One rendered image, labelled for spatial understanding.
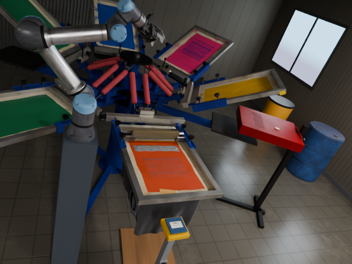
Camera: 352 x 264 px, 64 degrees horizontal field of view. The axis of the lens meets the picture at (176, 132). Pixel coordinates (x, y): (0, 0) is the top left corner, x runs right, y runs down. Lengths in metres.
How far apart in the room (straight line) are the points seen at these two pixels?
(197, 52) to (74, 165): 2.28
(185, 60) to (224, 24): 2.85
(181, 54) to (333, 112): 2.75
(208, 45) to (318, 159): 2.26
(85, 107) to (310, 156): 3.55
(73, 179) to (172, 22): 4.42
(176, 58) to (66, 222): 2.21
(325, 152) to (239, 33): 3.14
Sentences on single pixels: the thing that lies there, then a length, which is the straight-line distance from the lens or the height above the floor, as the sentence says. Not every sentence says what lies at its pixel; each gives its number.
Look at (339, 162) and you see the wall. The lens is 4.99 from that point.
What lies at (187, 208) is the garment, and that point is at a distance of 2.01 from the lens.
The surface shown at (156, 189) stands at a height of 0.96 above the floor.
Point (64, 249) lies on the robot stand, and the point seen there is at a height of 0.28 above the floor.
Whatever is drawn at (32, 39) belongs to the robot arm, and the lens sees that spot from 1.41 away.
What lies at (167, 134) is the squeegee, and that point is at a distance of 2.16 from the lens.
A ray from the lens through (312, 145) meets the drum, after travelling 4.41.
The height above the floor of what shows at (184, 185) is 0.96.
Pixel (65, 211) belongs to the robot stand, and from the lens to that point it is 1.95.
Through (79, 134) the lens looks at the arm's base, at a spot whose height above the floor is 1.25.
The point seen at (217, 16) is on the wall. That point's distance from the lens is 6.02.
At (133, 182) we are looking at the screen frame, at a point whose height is 0.99.
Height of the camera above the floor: 2.14
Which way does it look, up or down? 30 degrees down
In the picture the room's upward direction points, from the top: 19 degrees clockwise
